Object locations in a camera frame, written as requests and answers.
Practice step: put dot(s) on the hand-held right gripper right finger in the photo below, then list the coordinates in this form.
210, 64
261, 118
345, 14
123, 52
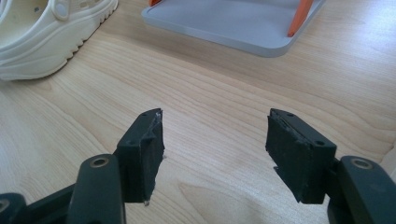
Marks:
299, 155

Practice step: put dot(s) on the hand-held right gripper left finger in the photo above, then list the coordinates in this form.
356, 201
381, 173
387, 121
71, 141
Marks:
141, 155

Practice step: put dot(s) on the cream clog shoe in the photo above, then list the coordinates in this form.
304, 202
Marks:
46, 53

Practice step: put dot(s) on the grey shoe rack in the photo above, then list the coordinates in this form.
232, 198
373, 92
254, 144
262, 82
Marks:
233, 25

